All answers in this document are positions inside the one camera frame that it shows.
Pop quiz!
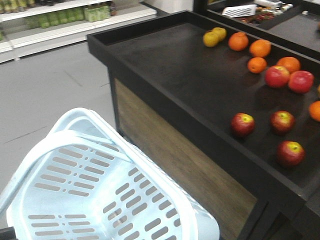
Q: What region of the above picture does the light blue plastic basket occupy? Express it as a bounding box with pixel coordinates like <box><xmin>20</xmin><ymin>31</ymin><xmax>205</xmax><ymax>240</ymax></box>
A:
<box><xmin>0</xmin><ymin>108</ymin><xmax>220</xmax><ymax>240</ymax></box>

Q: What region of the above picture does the orange behind red apples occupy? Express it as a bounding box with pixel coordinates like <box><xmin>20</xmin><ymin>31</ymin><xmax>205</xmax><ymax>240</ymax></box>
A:
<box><xmin>276</xmin><ymin>56</ymin><xmax>301</xmax><ymax>74</ymax></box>

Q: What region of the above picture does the black wooden produce display stand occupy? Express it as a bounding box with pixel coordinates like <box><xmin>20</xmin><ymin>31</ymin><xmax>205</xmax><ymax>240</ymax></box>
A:
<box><xmin>87</xmin><ymin>11</ymin><xmax>320</xmax><ymax>240</ymax></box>

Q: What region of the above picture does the red apple mid left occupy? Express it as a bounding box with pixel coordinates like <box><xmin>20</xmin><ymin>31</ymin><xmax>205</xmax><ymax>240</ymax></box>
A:
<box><xmin>269</xmin><ymin>110</ymin><xmax>296</xmax><ymax>135</ymax></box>

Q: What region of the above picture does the bright red apple left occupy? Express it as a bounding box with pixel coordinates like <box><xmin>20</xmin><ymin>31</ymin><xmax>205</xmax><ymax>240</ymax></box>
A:
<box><xmin>264</xmin><ymin>65</ymin><xmax>290</xmax><ymax>89</ymax></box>

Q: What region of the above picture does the bright red apple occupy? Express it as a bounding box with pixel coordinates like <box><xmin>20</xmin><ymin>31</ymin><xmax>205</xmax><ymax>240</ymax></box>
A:
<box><xmin>264</xmin><ymin>65</ymin><xmax>290</xmax><ymax>89</ymax></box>
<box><xmin>288</xmin><ymin>70</ymin><xmax>315</xmax><ymax>94</ymax></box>

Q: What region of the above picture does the red apple front left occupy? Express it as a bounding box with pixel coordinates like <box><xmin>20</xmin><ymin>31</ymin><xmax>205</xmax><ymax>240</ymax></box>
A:
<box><xmin>276</xmin><ymin>140</ymin><xmax>306</xmax><ymax>168</ymax></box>

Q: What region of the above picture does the bright red apple right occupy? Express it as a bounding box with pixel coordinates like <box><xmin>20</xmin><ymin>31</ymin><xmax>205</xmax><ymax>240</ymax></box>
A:
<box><xmin>288</xmin><ymin>70</ymin><xmax>315</xmax><ymax>94</ymax></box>

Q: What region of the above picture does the orange small front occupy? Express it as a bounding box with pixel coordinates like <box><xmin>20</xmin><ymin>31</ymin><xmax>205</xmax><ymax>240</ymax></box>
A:
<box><xmin>308</xmin><ymin>100</ymin><xmax>320</xmax><ymax>122</ymax></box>

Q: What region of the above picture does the white store shelving unit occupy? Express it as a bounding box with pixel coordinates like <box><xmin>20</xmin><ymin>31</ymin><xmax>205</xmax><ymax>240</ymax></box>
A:
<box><xmin>0</xmin><ymin>0</ymin><xmax>157</xmax><ymax>63</ymax></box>

